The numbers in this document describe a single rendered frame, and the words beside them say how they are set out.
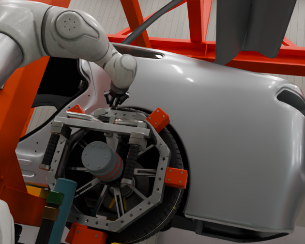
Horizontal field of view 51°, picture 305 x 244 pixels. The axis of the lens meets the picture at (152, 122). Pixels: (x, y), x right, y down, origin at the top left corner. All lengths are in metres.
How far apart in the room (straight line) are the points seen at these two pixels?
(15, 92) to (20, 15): 0.81
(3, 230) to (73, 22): 0.50
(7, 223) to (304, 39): 7.17
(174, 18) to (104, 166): 6.50
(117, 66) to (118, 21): 6.51
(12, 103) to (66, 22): 0.89
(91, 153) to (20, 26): 0.66
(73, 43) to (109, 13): 7.27
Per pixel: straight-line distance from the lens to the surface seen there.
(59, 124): 1.35
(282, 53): 4.63
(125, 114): 1.53
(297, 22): 7.67
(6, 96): 1.66
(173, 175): 1.38
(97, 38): 0.85
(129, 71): 1.33
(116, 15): 7.98
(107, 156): 1.31
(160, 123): 1.47
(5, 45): 0.82
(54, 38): 0.83
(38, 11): 0.89
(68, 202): 1.37
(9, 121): 1.64
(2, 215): 0.49
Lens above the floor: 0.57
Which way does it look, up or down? 20 degrees up
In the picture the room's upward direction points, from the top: 12 degrees clockwise
